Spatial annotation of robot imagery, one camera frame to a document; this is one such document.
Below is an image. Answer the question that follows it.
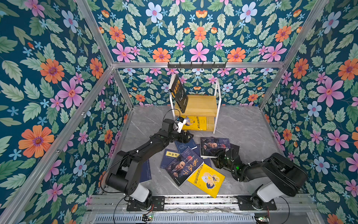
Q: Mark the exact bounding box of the purple old man book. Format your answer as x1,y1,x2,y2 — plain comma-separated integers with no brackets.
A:
200,137,231,158
165,147,204,187

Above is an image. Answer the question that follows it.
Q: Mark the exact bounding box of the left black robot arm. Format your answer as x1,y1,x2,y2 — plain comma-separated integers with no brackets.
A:
105,117,193,203

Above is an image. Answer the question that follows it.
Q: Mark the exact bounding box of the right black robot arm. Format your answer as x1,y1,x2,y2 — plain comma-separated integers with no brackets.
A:
212,145,308,210

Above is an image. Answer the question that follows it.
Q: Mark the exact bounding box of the navy book upper centre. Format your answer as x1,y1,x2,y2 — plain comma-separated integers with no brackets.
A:
174,139,197,153

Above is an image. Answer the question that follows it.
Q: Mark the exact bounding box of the navy book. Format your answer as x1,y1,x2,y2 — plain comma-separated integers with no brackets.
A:
193,144,211,167
174,139,197,153
160,149,180,169
139,160,152,183

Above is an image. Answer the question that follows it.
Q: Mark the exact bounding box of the dark wolf cover book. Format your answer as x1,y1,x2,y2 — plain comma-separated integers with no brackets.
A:
229,143,240,154

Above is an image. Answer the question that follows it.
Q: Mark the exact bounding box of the yellow book on shelf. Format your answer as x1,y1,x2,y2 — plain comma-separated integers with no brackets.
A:
183,116,208,131

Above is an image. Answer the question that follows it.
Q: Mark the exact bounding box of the navy book middle right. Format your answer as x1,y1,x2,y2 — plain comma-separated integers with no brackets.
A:
193,144,211,167

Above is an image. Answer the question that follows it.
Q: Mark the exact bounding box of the navy book lower left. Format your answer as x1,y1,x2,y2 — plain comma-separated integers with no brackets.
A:
160,149,180,169

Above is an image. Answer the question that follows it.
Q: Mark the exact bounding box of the white wooden book shelf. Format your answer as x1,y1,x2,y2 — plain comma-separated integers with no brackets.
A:
169,81,222,133

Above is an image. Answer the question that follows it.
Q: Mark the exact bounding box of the yellow book on floor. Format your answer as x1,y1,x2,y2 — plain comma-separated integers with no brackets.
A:
188,164,225,198

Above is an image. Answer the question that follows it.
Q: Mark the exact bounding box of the black book gold title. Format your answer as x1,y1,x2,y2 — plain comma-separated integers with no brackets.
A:
169,75,188,113

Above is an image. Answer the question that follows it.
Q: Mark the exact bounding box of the navy book far left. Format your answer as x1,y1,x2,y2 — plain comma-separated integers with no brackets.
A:
139,160,152,183

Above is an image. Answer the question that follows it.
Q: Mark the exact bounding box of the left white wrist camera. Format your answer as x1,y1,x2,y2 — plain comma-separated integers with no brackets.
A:
174,117,186,133

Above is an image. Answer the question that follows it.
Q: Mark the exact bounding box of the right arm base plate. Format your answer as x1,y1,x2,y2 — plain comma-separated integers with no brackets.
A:
236,196,277,211

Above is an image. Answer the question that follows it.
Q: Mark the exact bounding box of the black wall hook rail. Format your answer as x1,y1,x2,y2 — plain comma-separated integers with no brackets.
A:
167,62,227,70

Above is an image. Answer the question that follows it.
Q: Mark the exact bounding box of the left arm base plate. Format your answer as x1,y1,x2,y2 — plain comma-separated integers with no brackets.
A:
126,196,165,212

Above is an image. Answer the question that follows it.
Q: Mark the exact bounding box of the aluminium front rail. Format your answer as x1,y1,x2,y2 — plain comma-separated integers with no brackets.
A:
82,194,325,224

